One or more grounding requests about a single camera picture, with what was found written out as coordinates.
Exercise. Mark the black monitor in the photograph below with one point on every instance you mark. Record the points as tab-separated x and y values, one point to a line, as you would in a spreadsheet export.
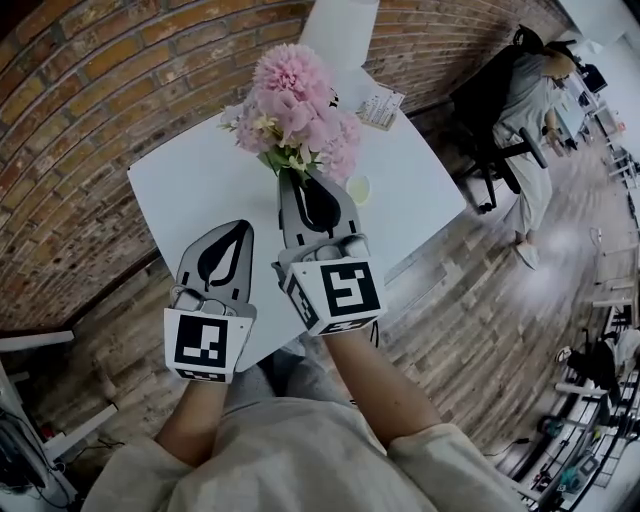
595	77

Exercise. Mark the white table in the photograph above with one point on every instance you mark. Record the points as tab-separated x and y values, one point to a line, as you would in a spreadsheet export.
190	190

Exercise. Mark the white metal rack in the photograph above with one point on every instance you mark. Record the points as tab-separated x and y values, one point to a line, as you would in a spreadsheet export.
575	450

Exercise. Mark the pink artificial flowers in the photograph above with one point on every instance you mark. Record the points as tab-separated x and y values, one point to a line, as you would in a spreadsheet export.
295	95

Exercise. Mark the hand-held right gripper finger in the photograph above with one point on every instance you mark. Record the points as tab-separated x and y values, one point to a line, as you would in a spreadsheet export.
347	215
290	220

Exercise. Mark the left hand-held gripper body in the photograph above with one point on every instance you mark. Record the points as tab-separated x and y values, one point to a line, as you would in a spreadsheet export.
200	345

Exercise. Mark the person's grey trousers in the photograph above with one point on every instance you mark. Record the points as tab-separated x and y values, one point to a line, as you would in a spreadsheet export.
300	380

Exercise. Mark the person's right forearm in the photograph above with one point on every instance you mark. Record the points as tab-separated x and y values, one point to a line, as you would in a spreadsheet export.
380	390

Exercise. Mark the black office chair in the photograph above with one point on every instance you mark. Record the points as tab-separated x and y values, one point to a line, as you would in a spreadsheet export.
475	115

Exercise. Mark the white shade table lamp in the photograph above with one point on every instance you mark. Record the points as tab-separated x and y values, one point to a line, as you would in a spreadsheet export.
340	30

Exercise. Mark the white desk frame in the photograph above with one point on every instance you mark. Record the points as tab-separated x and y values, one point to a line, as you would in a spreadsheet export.
75	430

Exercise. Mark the pale desk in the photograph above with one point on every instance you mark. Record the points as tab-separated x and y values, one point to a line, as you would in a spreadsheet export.
574	122

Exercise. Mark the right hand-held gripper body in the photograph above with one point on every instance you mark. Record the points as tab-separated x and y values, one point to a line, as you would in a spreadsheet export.
345	290

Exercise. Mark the person's beige shirt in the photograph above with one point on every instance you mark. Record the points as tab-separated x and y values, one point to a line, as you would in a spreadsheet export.
300	465

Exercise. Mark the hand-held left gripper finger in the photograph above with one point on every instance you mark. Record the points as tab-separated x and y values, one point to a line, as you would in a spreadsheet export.
189	275
244	280

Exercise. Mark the white vase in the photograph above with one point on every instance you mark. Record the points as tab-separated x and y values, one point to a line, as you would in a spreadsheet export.
358	189

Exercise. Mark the person's left forearm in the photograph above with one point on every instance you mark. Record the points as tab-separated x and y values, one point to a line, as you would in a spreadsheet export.
192	425

